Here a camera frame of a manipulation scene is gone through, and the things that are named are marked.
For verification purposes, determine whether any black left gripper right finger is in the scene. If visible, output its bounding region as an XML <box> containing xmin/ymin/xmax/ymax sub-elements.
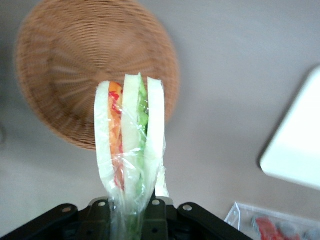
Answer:
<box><xmin>142</xmin><ymin>196</ymin><xmax>181</xmax><ymax>240</ymax></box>

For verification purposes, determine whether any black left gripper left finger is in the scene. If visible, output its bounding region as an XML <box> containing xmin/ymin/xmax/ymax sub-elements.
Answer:
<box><xmin>77</xmin><ymin>196</ymin><xmax>113</xmax><ymax>240</ymax></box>

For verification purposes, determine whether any plastic-wrapped sandwich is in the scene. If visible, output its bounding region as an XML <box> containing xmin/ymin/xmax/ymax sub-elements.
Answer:
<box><xmin>94</xmin><ymin>72</ymin><xmax>171</xmax><ymax>240</ymax></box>

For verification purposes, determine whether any cream plastic tray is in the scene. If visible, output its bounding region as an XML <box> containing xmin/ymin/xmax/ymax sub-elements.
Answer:
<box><xmin>258</xmin><ymin>65</ymin><xmax>320</xmax><ymax>191</ymax></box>

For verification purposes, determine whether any brown wicker basket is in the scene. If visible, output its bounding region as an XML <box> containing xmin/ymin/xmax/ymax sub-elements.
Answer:
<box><xmin>14</xmin><ymin>0</ymin><xmax>181</xmax><ymax>152</ymax></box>

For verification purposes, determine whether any clear acrylic bottle rack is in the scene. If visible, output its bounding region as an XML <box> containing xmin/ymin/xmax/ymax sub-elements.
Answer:
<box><xmin>224</xmin><ymin>201</ymin><xmax>320</xmax><ymax>240</ymax></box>

